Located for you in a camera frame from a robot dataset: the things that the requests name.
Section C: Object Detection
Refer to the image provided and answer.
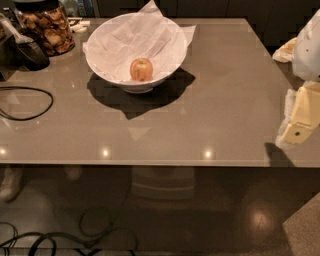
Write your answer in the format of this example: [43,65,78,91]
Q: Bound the black cable on table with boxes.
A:
[0,86,55,122]

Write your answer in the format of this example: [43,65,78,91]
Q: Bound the glass jar of dried chips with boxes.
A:
[12,0,75,56]

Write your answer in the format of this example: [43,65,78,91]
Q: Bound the white bowl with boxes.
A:
[84,12,189,94]

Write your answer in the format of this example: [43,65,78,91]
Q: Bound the black scoop with grey handle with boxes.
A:
[0,15,50,71]

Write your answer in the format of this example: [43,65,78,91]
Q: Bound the red yellow apple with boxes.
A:
[130,58,153,82]

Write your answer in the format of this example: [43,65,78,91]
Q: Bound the small white items behind bowl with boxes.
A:
[69,20,90,33]

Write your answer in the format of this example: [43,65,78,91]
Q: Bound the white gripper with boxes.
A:
[272,9,320,147]

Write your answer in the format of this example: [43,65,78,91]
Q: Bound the white paper liner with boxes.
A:
[82,0,197,83]

